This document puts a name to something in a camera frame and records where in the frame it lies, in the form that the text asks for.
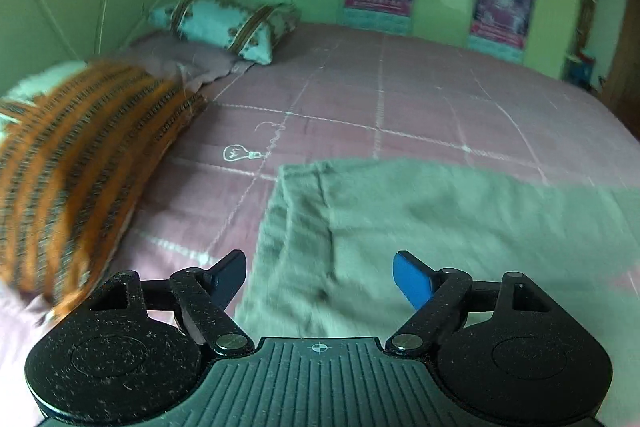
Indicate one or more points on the grey-green pants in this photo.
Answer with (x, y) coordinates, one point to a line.
(323, 261)

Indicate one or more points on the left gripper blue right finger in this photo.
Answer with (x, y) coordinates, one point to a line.
(437, 299)

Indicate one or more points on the brown wooden door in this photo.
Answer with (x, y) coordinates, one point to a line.
(620, 93)

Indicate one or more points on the white floral pillow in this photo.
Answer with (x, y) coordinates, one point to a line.
(249, 31)

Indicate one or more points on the folded mauve blanket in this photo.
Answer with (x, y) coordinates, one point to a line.
(195, 64)

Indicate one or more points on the pink quilted bedsheet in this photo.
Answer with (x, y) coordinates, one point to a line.
(333, 92)

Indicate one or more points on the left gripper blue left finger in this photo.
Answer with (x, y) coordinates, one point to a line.
(203, 296)

